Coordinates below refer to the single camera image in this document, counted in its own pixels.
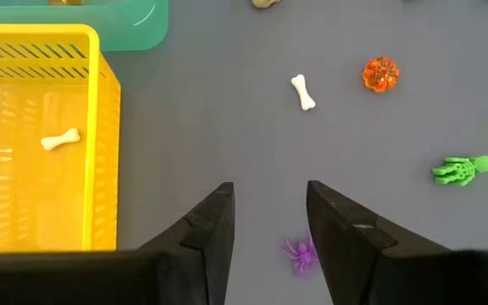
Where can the white toy bone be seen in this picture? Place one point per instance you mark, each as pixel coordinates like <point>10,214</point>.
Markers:
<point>303,92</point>
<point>59,139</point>

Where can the green toy skeleton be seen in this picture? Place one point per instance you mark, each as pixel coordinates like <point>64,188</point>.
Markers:
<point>460,169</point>

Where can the teal translucent plastic bin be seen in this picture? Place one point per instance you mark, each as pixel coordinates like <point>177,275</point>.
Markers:
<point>134,25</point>

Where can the cream toy skull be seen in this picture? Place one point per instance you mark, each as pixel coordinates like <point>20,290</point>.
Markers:
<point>263,2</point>

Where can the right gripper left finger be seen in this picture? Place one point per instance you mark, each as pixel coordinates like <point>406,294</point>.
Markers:
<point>201,237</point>

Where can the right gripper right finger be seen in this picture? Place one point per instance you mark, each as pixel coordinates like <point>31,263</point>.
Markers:
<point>354,254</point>

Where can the purple toy spider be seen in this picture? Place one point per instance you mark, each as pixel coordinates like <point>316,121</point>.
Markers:
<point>303,254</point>

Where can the yellow perforated plastic basket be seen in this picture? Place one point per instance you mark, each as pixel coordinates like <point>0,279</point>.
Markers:
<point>49,203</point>

